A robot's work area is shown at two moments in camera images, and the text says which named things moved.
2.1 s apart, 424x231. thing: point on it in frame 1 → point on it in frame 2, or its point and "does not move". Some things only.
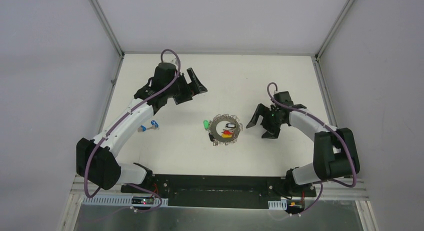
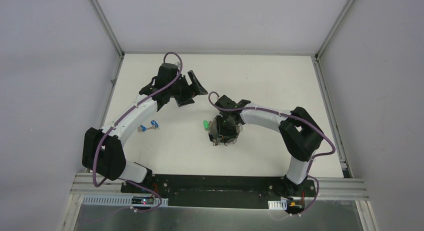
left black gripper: [186, 90] does not move
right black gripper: [272, 132] → [230, 134]
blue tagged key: [155, 125] does not move
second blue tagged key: [141, 128] does not move
